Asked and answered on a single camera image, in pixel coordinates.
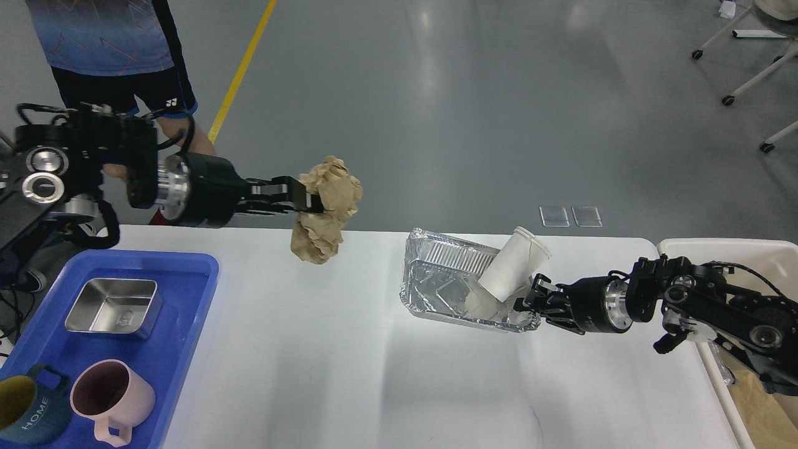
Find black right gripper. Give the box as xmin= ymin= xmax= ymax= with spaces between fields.
xmin=514 ymin=274 xmax=632 ymax=336

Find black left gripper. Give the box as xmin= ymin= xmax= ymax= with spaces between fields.
xmin=156 ymin=152 xmax=325 ymax=228

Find white paper cup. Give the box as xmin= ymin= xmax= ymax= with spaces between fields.
xmin=477 ymin=226 xmax=551 ymax=302

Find brown paper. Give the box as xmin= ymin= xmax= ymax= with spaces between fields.
xmin=291 ymin=155 xmax=363 ymax=264
xmin=728 ymin=369 xmax=797 ymax=448

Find aluminium foil tray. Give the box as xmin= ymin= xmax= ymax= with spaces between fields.
xmin=400 ymin=228 xmax=541 ymax=333

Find square stainless steel tray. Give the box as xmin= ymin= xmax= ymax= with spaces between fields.
xmin=64 ymin=278 xmax=163 ymax=339

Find pink plastic mug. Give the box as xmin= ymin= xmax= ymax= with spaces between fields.
xmin=69 ymin=360 xmax=156 ymax=447

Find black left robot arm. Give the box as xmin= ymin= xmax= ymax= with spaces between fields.
xmin=2 ymin=103 xmax=324 ymax=290

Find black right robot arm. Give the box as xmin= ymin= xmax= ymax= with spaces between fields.
xmin=512 ymin=255 xmax=797 ymax=396

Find clear floor plate left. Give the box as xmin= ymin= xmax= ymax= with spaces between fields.
xmin=539 ymin=206 xmax=570 ymax=228

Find clear floor plate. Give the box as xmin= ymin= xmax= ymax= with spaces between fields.
xmin=539 ymin=206 xmax=570 ymax=228
xmin=571 ymin=205 xmax=602 ymax=228

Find clear floor plate right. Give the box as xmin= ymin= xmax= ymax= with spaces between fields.
xmin=571 ymin=205 xmax=602 ymax=228

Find blue plastic bin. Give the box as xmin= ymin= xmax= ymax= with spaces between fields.
xmin=2 ymin=249 xmax=219 ymax=448

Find standing person in shorts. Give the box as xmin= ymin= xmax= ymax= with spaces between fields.
xmin=26 ymin=1 xmax=216 ymax=156

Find beige plastic bin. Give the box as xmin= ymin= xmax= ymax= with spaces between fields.
xmin=656 ymin=238 xmax=797 ymax=448

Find brown paper in bin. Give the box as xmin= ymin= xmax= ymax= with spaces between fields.
xmin=728 ymin=369 xmax=797 ymax=448

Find dark teal HOME mug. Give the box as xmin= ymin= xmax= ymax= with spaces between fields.
xmin=1 ymin=364 xmax=72 ymax=446

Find white wheeled chair base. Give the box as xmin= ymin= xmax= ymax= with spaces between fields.
xmin=693 ymin=0 xmax=798 ymax=155

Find black cables on floor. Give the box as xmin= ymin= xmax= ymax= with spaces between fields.
xmin=0 ymin=287 xmax=32 ymax=356

